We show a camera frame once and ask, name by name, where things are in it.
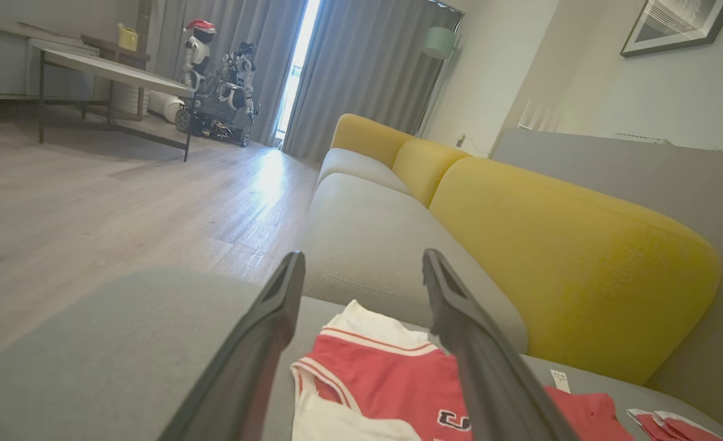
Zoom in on plain red garment white tag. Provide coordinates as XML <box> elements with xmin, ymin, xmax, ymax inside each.
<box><xmin>542</xmin><ymin>369</ymin><xmax>635</xmax><ymax>441</ymax></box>

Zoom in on mint green lamp shade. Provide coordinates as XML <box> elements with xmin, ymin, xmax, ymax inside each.
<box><xmin>423</xmin><ymin>26</ymin><xmax>458</xmax><ymax>60</ymax></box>

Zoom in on red folded cloth white edges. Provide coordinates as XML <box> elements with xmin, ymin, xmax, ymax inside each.
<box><xmin>626</xmin><ymin>409</ymin><xmax>723</xmax><ymax>441</ymax></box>

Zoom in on short light grey seat cushion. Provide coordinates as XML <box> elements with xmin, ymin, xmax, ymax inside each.
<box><xmin>317</xmin><ymin>148</ymin><xmax>411</xmax><ymax>197</ymax></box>

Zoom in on black and white robot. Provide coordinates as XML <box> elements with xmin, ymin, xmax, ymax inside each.
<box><xmin>214</xmin><ymin>42</ymin><xmax>259</xmax><ymax>120</ymax></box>

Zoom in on white ribbed plant pot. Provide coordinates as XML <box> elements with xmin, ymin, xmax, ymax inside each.
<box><xmin>113</xmin><ymin>83</ymin><xmax>148</xmax><ymax>117</ymax></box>

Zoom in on white robot with santa hat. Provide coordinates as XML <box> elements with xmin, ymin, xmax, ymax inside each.
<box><xmin>181</xmin><ymin>20</ymin><xmax>217</xmax><ymax>92</ymax></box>

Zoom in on long light grey seat cushion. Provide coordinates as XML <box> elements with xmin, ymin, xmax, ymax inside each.
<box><xmin>300</xmin><ymin>173</ymin><xmax>529</xmax><ymax>355</ymax></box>

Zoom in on white rounded floor object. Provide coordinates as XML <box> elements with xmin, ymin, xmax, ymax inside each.
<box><xmin>148</xmin><ymin>91</ymin><xmax>184</xmax><ymax>123</ymax></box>

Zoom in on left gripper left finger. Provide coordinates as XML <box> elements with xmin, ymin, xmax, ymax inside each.
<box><xmin>158</xmin><ymin>250</ymin><xmax>306</xmax><ymax>441</ymax></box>

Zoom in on black framed wall picture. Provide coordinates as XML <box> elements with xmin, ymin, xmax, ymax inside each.
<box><xmin>620</xmin><ymin>0</ymin><xmax>723</xmax><ymax>58</ymax></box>

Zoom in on pale top black leg table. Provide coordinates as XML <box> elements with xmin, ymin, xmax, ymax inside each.
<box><xmin>31</xmin><ymin>48</ymin><xmax>195</xmax><ymax>163</ymax></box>

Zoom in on brown wooden side stand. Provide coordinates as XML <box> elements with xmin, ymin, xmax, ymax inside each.
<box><xmin>81</xmin><ymin>35</ymin><xmax>151</xmax><ymax>120</ymax></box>

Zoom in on wide yellow back cushion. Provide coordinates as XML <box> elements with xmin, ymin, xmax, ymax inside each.
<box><xmin>429</xmin><ymin>156</ymin><xmax>722</xmax><ymax>386</ymax></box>

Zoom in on white slatted railing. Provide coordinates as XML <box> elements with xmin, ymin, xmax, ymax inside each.
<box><xmin>518</xmin><ymin>101</ymin><xmax>561</xmax><ymax>132</ymax></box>

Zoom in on grey low tv cabinet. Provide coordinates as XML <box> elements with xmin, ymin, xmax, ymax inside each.
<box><xmin>0</xmin><ymin>17</ymin><xmax>102</xmax><ymax>102</ymax></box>

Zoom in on red jersey with white trim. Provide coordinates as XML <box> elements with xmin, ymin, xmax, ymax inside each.
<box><xmin>290</xmin><ymin>299</ymin><xmax>475</xmax><ymax>441</ymax></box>

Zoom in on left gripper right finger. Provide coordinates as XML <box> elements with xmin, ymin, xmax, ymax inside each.
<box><xmin>422</xmin><ymin>248</ymin><xmax>578</xmax><ymax>441</ymax></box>

